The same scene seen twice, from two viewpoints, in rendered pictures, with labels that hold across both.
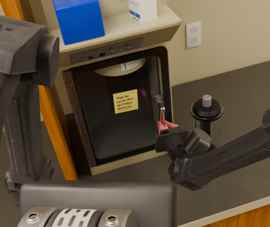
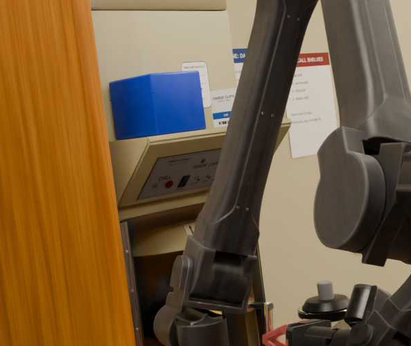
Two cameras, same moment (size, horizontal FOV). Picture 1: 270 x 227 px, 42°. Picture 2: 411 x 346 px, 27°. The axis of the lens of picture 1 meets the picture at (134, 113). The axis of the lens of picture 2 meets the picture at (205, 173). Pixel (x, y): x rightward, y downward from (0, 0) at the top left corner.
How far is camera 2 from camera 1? 91 cm
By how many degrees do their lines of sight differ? 47
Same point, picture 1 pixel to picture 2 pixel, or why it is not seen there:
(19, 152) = (260, 145)
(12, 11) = (92, 71)
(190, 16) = not seen: hidden behind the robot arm
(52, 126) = (123, 311)
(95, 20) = (195, 101)
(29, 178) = (248, 225)
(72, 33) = (169, 114)
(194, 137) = (364, 291)
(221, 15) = not seen: hidden behind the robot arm
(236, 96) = not seen: outside the picture
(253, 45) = (291, 304)
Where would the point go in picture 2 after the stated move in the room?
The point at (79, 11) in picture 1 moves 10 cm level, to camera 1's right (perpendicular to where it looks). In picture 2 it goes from (178, 82) to (232, 77)
